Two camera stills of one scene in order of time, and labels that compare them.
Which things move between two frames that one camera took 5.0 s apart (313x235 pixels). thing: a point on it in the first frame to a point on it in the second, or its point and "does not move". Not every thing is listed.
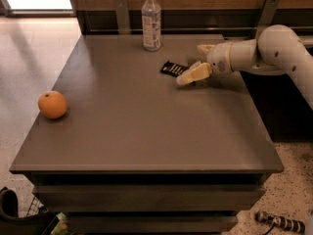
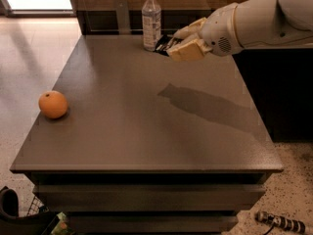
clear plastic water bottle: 151,14 does not move
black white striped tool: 279,220 does not move
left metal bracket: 123,17 does not move
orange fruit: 52,104 does not move
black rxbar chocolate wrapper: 173,69 to 162,44
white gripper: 219,60 to 217,32
